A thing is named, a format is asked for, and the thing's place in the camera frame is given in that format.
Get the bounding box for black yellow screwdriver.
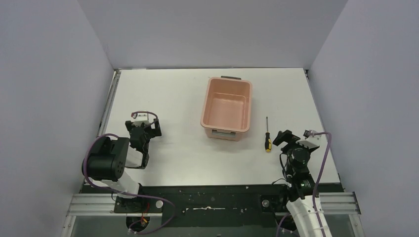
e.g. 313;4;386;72
264;117;272;153

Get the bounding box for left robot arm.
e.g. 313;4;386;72
82;118;162;213

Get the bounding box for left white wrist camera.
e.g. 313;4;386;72
131;112;154;127

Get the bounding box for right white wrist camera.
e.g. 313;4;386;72
296;135;322;150

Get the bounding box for aluminium frame rail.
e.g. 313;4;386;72
61;192;365;237

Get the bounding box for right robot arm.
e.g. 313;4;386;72
272;130;332;237

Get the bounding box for pink plastic bin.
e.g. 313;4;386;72
200;76;252;141

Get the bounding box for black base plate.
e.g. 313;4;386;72
80;183;344;229

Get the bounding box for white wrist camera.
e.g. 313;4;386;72
296;135;322;150
131;112;154;127

